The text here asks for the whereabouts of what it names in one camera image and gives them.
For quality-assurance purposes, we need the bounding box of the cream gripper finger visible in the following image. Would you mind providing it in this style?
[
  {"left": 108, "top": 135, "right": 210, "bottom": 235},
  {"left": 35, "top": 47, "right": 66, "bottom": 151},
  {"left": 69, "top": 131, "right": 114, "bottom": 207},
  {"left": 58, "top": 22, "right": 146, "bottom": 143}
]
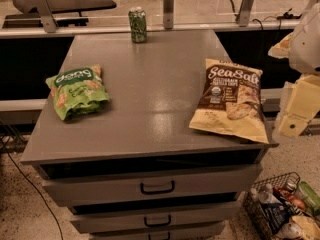
[{"left": 279, "top": 74, "right": 320, "bottom": 137}]

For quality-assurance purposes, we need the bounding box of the green rice chip bag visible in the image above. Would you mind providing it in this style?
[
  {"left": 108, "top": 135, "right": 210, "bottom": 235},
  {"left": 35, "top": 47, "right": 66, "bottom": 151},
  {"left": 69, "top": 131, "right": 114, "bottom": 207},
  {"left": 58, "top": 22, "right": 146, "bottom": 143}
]
[{"left": 46, "top": 64, "right": 110, "bottom": 120}]

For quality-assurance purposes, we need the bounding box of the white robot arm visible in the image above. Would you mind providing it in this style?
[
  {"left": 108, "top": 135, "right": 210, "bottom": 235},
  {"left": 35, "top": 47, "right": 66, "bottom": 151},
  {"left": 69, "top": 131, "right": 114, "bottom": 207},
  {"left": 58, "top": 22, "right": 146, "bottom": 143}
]
[{"left": 268, "top": 3, "right": 320, "bottom": 137}]

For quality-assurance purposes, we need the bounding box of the brown sea salt chip bag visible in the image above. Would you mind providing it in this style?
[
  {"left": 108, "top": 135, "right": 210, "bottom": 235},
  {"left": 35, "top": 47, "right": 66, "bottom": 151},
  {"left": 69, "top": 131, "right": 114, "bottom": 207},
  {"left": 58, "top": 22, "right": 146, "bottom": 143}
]
[{"left": 189, "top": 59, "right": 269, "bottom": 143}]

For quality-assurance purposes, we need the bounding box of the yellow snack bag in basket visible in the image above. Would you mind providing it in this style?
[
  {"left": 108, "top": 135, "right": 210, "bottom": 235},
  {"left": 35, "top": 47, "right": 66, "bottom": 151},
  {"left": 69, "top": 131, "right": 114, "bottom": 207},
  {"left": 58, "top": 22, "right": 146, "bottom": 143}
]
[{"left": 291, "top": 216, "right": 320, "bottom": 240}]

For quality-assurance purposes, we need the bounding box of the red snack pack in basket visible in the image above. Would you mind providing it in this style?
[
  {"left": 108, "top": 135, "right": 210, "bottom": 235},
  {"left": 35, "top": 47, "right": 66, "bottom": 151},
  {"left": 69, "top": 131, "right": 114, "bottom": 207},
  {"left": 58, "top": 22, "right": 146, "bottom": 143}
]
[{"left": 273, "top": 186, "right": 306, "bottom": 211}]

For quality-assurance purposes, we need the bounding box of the green bottle in basket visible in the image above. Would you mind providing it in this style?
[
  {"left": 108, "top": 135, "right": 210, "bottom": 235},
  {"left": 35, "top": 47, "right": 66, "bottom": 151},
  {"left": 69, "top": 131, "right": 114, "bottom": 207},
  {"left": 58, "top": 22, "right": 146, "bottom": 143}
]
[{"left": 295, "top": 181, "right": 320, "bottom": 217}]

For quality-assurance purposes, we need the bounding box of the clear plastic water bottle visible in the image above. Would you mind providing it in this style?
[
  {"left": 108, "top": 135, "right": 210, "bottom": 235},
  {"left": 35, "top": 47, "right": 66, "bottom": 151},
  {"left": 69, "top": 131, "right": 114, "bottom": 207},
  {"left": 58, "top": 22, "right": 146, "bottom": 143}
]
[{"left": 249, "top": 183, "right": 280, "bottom": 204}]

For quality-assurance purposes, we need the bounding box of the grey drawer cabinet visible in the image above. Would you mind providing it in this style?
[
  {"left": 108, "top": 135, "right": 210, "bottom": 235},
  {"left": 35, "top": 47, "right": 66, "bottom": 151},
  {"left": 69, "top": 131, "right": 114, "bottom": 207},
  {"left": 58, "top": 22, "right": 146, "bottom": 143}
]
[{"left": 22, "top": 30, "right": 268, "bottom": 240}]

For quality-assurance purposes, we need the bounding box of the green soda can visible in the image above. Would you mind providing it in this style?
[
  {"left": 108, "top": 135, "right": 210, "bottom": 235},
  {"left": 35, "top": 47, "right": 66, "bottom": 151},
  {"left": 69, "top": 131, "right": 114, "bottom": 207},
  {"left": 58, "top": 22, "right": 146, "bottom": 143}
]
[{"left": 128, "top": 7, "right": 147, "bottom": 43}]

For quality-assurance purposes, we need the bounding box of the wire mesh basket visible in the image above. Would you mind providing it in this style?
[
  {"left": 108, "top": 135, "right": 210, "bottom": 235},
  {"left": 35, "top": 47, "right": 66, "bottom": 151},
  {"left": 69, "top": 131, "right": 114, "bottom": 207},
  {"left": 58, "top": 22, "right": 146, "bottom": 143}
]
[{"left": 243, "top": 172, "right": 320, "bottom": 240}]

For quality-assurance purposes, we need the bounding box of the right metal bracket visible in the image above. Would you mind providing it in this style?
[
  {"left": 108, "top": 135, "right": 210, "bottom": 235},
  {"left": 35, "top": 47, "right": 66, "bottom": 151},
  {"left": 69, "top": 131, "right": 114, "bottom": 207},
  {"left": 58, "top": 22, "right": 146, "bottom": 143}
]
[{"left": 236, "top": 0, "right": 254, "bottom": 27}]

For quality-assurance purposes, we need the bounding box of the metal bracket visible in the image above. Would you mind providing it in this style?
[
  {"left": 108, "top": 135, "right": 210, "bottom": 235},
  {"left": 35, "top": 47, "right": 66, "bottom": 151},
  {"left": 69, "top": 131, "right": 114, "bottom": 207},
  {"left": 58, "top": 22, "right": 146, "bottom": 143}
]
[
  {"left": 236, "top": 0, "right": 254, "bottom": 27},
  {"left": 163, "top": 0, "right": 174, "bottom": 29},
  {"left": 34, "top": 0, "right": 57, "bottom": 33}
]

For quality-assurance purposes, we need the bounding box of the top drawer black handle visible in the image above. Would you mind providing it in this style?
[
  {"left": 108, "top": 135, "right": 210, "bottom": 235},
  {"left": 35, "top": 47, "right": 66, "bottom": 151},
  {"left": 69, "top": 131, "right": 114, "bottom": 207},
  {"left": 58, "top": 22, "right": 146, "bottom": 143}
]
[{"left": 140, "top": 181, "right": 175, "bottom": 195}]

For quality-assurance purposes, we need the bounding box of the drawer black handle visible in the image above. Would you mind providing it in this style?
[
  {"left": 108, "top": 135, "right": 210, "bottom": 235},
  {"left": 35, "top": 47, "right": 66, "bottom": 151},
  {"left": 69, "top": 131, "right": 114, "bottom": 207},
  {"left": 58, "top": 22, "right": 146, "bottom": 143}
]
[
  {"left": 143, "top": 215, "right": 172, "bottom": 228},
  {"left": 148, "top": 232, "right": 171, "bottom": 240},
  {"left": 140, "top": 181, "right": 175, "bottom": 195}
]

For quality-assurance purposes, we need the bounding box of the middle drawer black handle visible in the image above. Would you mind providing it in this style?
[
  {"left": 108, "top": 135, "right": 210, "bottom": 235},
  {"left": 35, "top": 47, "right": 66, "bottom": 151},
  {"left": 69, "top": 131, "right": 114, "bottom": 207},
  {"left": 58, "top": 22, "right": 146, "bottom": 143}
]
[{"left": 143, "top": 215, "right": 172, "bottom": 228}]

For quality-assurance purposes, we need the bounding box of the middle metal bracket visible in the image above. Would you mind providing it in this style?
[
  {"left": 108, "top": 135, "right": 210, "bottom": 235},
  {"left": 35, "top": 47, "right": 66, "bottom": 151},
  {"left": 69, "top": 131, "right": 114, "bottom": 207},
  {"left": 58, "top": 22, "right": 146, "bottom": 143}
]
[{"left": 163, "top": 0, "right": 174, "bottom": 29}]

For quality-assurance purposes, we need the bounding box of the bottom drawer black handle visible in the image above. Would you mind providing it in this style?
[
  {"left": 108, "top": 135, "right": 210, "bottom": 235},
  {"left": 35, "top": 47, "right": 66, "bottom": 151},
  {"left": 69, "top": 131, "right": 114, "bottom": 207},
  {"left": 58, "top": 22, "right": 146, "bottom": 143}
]
[{"left": 148, "top": 232, "right": 171, "bottom": 240}]

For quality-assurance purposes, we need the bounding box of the left metal bracket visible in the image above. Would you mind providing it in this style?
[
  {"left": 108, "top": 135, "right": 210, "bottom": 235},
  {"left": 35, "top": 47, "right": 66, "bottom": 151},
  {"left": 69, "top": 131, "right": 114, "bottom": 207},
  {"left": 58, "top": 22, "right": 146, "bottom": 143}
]
[{"left": 34, "top": 0, "right": 57, "bottom": 33}]

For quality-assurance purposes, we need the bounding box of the black floor cable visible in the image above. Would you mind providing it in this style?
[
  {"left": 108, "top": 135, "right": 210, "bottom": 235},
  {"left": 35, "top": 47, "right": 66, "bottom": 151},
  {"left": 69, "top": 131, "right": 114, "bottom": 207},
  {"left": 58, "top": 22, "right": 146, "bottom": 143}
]
[{"left": 0, "top": 140, "right": 65, "bottom": 240}]

